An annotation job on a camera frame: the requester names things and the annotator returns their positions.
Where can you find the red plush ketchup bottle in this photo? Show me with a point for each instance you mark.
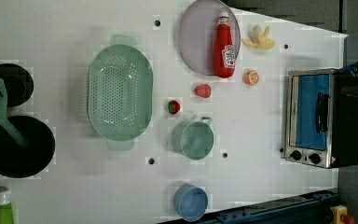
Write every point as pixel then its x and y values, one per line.
pixel 223 49

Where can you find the grey round plate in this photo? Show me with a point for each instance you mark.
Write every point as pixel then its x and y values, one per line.
pixel 197 32

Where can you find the red green tomato toy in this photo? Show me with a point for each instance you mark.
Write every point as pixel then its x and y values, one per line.
pixel 173 107

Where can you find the green measuring cup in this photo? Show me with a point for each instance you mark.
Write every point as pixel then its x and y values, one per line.
pixel 193 139

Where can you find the pink strawberry toy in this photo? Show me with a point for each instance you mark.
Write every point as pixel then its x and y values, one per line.
pixel 203 90

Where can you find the green plastic colander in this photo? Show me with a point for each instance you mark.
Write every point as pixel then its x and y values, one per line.
pixel 120 92

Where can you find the orange slice toy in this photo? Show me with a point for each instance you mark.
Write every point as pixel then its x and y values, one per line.
pixel 251 78

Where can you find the peeled banana toy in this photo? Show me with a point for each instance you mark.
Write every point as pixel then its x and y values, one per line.
pixel 259 39

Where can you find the silver black toaster oven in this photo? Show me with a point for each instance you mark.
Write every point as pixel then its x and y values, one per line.
pixel 321 127

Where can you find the large black pan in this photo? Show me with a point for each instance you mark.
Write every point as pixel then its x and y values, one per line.
pixel 20 162

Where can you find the green bottle white cap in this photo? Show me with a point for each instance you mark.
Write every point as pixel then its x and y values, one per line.
pixel 6 210

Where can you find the blue metal frame rail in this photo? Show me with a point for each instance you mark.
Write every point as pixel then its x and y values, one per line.
pixel 310 208

